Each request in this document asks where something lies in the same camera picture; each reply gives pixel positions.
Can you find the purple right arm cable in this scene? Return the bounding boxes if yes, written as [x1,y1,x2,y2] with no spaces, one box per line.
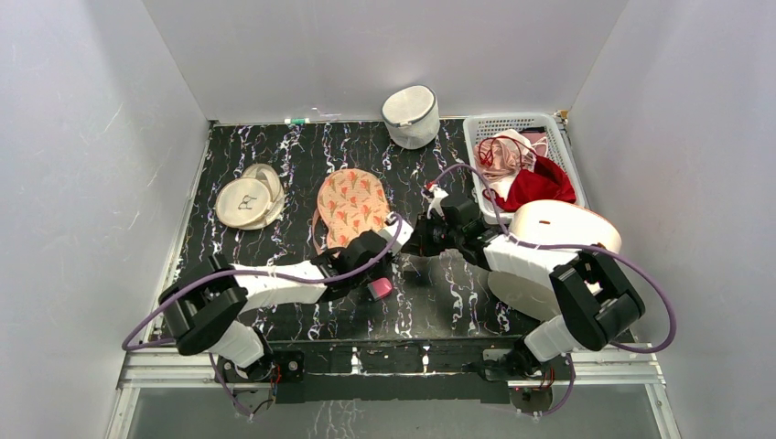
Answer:
[424,163,678,419]

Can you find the aluminium frame rail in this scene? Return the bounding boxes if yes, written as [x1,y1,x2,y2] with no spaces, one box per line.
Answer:
[107,338,681,438]

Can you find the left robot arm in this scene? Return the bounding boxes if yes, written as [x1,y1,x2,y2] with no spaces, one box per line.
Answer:
[158,229,408,380]

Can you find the red bra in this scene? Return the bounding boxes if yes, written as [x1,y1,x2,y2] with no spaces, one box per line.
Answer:
[482,156,577,212]

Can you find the large cream cylindrical bag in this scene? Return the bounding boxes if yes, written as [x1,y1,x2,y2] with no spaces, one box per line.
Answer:
[485,200,622,322]

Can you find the pink and grey stamp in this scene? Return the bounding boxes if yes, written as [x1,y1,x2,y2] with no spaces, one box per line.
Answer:
[368,277,393,302]

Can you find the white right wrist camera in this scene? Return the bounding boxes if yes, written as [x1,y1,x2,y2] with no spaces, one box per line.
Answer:
[422,181,448,220]

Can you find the white cylindrical mesh laundry bag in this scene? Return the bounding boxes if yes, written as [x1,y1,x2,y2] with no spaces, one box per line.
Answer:
[381,85,440,150]

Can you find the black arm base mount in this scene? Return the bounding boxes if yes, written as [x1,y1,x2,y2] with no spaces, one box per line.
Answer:
[216,339,560,411]

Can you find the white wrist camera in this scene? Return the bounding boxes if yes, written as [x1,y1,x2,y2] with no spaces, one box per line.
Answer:
[378,212,414,254]
[422,181,448,220]

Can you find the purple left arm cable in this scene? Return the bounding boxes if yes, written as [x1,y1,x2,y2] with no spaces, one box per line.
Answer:
[121,211,404,419]

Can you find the pink bra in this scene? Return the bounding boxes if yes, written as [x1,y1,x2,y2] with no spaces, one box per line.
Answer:
[473,129,548,198]

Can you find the white plastic basket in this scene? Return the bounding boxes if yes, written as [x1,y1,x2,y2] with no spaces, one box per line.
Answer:
[464,112,587,224]

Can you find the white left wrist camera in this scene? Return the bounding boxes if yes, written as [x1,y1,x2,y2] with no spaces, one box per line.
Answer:
[378,212,414,254]

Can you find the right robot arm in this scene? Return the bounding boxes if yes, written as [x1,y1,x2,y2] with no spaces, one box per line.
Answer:
[401,198,645,380]

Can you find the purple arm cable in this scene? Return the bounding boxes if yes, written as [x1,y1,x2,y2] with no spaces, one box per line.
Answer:
[424,163,678,419]
[121,211,404,419]

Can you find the floral mesh laundry bag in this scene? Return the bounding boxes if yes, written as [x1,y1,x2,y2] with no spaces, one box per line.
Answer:
[311,168,391,249]

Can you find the cream round laundry bag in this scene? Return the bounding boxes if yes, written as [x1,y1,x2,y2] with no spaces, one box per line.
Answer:
[215,164,286,230]

